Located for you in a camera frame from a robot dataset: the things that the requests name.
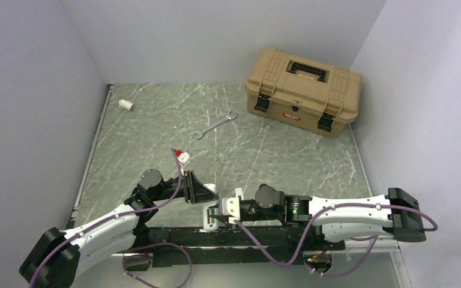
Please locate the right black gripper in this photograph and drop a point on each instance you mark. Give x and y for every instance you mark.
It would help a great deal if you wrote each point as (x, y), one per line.
(224, 219)

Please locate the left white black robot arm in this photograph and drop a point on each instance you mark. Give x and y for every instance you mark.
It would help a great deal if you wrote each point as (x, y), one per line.
(60, 256)

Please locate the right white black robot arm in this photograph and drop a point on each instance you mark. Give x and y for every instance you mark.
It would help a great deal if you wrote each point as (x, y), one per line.
(395, 214)

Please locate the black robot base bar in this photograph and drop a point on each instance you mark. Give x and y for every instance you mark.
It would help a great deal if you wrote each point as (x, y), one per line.
(224, 246)

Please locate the silver open-end wrench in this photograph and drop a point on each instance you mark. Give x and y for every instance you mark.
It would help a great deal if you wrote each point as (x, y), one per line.
(198, 134)

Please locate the white remote battery cover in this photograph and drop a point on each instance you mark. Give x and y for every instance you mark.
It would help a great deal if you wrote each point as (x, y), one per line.
(126, 105)

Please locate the tan plastic toolbox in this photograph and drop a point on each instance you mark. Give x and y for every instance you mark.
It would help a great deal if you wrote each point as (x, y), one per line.
(308, 94)

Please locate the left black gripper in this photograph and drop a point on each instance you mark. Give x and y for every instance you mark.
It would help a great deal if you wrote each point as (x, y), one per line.
(194, 191)

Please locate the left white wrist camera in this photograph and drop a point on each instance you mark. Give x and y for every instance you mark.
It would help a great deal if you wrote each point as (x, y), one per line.
(183, 156)

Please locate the white remote control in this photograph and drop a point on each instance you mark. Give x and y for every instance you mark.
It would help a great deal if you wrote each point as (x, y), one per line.
(212, 209)

